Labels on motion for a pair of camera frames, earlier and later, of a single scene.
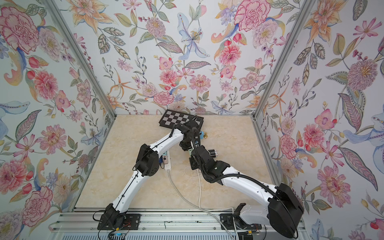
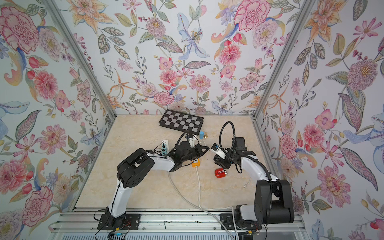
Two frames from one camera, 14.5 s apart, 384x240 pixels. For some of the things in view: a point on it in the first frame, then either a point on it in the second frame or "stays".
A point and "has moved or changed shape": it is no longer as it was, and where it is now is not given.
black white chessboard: x=171 y=118 stays
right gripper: x=193 y=160 to x=223 y=162
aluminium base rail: x=84 y=225 stays
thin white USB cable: x=188 y=176 has moved or changed shape
